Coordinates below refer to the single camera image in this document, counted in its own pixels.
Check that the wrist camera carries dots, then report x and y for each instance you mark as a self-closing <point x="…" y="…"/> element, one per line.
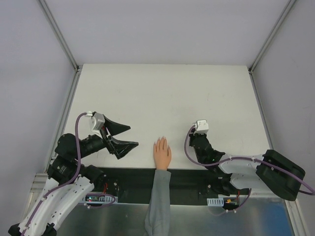
<point x="200" y="127"/>
<point x="96" y="122"/>

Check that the right white cable duct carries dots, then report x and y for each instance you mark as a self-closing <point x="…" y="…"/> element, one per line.
<point x="222" y="201"/>

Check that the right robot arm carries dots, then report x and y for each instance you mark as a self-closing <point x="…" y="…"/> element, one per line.
<point x="270" y="171"/>

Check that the grey sleeved forearm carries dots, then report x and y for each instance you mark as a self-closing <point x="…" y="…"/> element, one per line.
<point x="157" y="220"/>

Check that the mannequin hand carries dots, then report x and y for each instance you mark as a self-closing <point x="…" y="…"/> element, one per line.
<point x="162" y="154"/>

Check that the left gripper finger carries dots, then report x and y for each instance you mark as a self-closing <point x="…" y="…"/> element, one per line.
<point x="121" y="148"/>
<point x="113" y="128"/>

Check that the left aluminium frame post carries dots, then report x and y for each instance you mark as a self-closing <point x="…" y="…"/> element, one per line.
<point x="58" y="34"/>

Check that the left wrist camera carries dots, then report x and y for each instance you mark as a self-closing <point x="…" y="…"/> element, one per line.
<point x="96" y="122"/>

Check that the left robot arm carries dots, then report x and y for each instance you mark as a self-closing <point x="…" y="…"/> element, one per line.
<point x="69" y="181"/>

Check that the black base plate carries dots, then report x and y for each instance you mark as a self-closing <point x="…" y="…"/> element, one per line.
<point x="175" y="187"/>

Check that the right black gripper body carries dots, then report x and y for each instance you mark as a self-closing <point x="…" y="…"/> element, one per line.
<point x="199" y="141"/>

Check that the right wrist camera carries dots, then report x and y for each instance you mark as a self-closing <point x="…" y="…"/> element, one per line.
<point x="200" y="127"/>

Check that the white cable duct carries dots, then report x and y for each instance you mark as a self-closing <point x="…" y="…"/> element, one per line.
<point x="222" y="201"/>
<point x="98" y="199"/>

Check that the right aluminium frame post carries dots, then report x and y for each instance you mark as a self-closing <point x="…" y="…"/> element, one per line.
<point x="273" y="33"/>

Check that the aluminium frame post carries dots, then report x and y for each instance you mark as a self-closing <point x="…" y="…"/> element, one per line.
<point x="58" y="34"/>
<point x="273" y="33"/>

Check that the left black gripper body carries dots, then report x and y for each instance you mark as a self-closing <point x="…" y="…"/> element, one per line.
<point x="109" y="141"/>

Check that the left white cable duct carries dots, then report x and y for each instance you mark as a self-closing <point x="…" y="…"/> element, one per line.
<point x="98" y="199"/>

